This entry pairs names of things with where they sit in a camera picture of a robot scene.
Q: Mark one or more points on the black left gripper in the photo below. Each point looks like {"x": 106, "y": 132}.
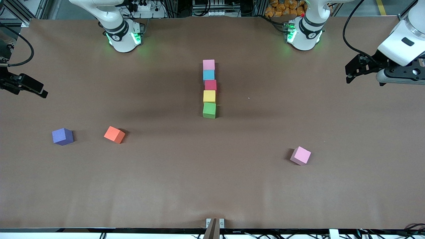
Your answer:
{"x": 371, "y": 64}

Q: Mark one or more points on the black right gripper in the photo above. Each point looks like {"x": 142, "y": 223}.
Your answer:
{"x": 10, "y": 82}

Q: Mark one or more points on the red foam cube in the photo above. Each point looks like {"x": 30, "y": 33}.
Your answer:
{"x": 210, "y": 85}

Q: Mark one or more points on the pink foam cube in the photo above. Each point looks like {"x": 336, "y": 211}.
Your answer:
{"x": 301, "y": 155}
{"x": 209, "y": 64}

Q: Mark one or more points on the blue foam cube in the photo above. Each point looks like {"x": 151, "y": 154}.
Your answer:
{"x": 208, "y": 75}

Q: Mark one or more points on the yellow foam cube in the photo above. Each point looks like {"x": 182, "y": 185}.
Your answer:
{"x": 209, "y": 96}

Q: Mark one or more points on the green foam cube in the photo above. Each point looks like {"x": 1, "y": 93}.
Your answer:
{"x": 209, "y": 110}

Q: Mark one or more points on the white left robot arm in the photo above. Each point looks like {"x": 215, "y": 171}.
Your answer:
{"x": 305, "y": 36}

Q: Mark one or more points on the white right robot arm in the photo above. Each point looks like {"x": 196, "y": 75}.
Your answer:
{"x": 121, "y": 36}

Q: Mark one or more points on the purple foam cube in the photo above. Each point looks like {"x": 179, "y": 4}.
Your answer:
{"x": 62, "y": 136}

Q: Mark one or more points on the orange foam cube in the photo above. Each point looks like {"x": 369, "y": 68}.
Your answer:
{"x": 114, "y": 134}

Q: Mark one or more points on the pile of orange objects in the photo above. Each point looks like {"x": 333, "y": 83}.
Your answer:
{"x": 282, "y": 8}

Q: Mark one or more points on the white power strip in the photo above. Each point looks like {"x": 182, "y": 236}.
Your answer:
{"x": 144, "y": 6}

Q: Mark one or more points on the large table cover sheet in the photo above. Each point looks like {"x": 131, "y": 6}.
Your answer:
{"x": 212, "y": 186}

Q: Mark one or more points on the aluminium frame profile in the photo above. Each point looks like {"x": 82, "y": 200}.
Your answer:
{"x": 25, "y": 11}
{"x": 411, "y": 11}

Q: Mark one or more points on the metal bracket with wooden stick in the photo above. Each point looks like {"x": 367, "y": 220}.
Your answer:
{"x": 215, "y": 229}

